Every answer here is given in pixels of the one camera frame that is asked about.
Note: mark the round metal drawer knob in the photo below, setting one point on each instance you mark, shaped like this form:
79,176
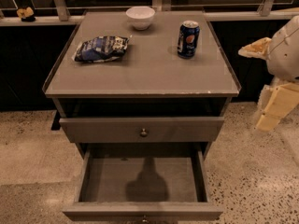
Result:
144,133

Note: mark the grey top drawer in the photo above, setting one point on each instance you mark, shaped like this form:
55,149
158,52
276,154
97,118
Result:
127,130

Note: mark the grey wooden drawer cabinet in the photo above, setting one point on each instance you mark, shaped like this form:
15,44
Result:
151,80

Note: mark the white ceramic bowl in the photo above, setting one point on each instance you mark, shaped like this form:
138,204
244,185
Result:
140,17

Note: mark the grey open middle drawer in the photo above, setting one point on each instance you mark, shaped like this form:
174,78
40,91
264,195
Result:
163,186

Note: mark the blue pepsi can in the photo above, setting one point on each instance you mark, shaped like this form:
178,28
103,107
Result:
187,39

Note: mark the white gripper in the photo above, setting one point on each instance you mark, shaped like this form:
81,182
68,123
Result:
286,55

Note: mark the blue chip bag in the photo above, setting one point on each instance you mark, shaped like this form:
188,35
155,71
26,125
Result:
101,49

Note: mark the metal window railing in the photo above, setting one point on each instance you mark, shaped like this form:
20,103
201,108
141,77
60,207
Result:
73,11

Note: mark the yellow and black object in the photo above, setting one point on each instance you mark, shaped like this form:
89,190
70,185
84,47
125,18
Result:
26,14

